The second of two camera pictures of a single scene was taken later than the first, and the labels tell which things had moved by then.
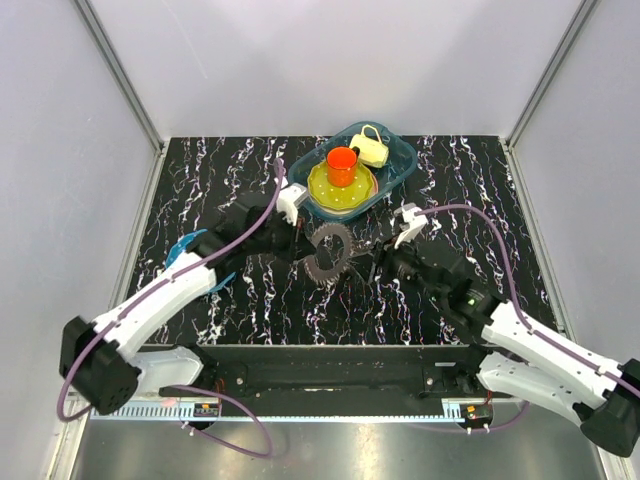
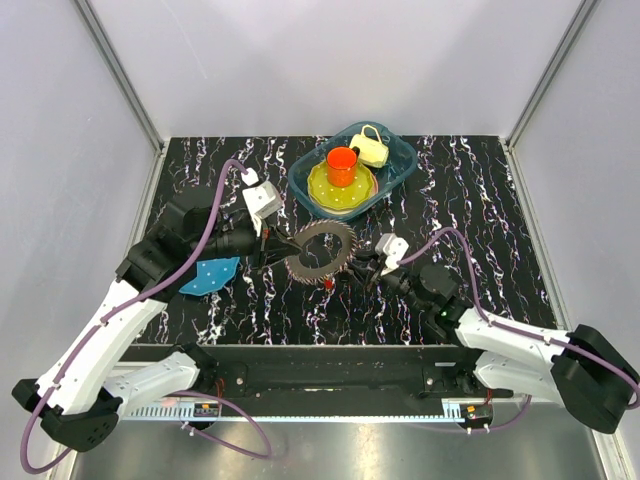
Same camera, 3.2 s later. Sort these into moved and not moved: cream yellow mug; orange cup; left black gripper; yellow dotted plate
Moved: left black gripper
Not moved: cream yellow mug; orange cup; yellow dotted plate
